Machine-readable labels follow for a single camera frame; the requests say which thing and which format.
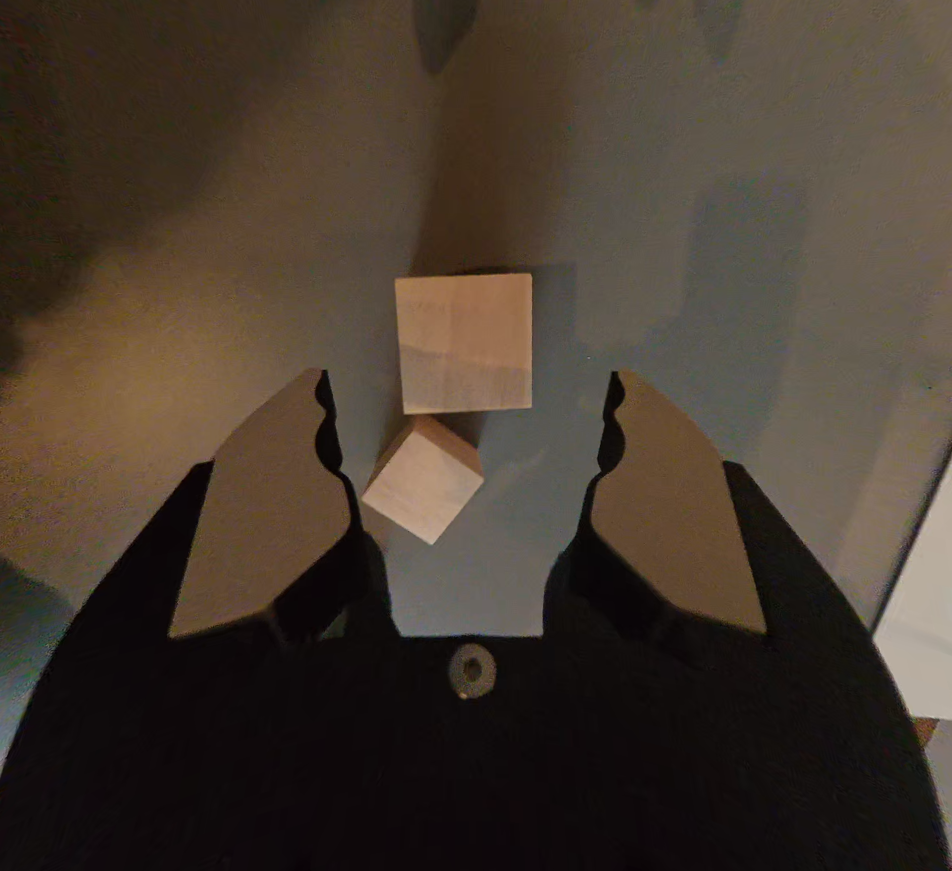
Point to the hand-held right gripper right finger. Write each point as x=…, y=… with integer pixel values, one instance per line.
x=677, y=529

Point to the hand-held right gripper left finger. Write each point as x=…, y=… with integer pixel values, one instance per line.
x=261, y=529

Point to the medium wooden cube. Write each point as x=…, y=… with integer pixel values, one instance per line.
x=424, y=481

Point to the large wooden cube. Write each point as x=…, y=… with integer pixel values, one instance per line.
x=464, y=346

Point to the white document stand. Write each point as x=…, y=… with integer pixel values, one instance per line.
x=922, y=589

